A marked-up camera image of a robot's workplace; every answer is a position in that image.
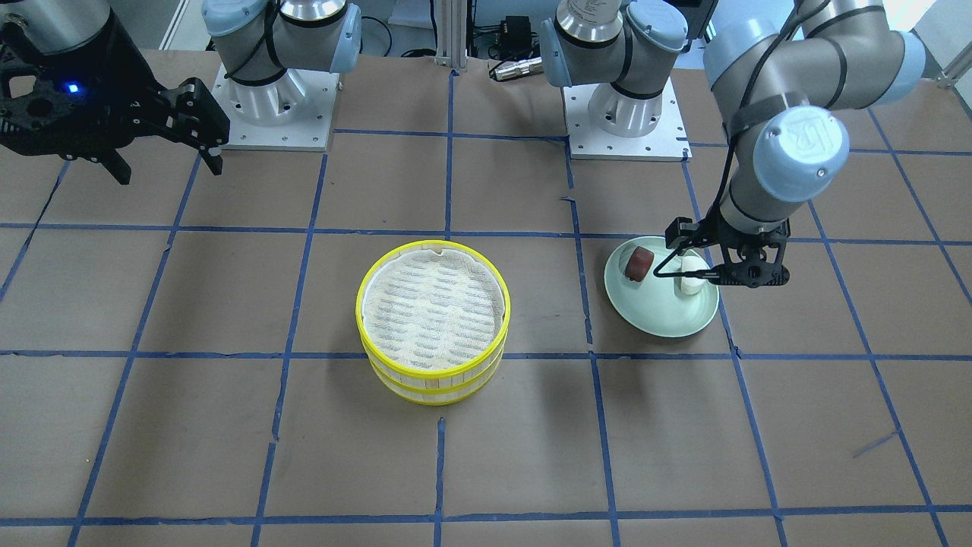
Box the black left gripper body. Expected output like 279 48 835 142
702 216 791 289

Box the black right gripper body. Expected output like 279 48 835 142
2 15 191 165

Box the white steamed bun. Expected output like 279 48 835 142
678 254 709 296

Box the yellow steamer layer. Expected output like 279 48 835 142
365 345 506 406
355 240 513 380

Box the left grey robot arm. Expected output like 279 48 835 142
539 1 926 288

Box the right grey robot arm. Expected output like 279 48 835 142
2 1 361 185

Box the brown bun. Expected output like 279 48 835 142
623 245 654 283

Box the light green plate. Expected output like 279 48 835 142
604 236 720 338

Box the silver cylindrical connector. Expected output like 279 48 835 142
488 56 544 82

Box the black power adapter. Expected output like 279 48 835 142
500 15 532 48

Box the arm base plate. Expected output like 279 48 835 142
213 65 342 153
562 79 692 162

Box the aluminium frame post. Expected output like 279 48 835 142
431 0 472 74

